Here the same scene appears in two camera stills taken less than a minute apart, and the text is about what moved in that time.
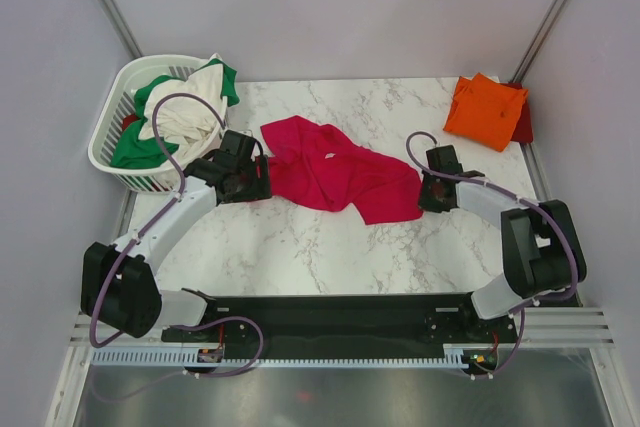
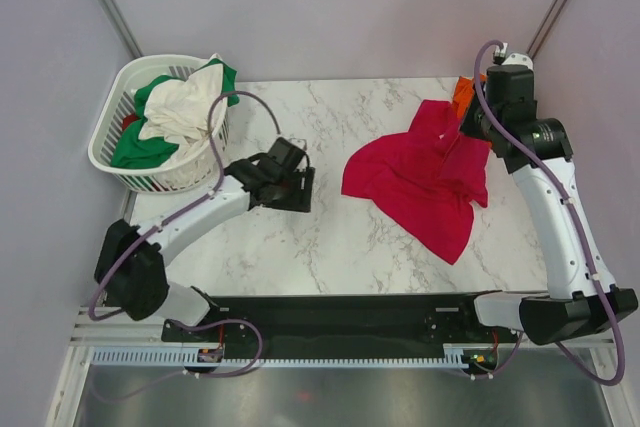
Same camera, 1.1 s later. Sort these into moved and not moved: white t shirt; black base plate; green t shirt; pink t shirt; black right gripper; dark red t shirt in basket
Moved: black right gripper; pink t shirt
Not moved: dark red t shirt in basket; green t shirt; black base plate; white t shirt
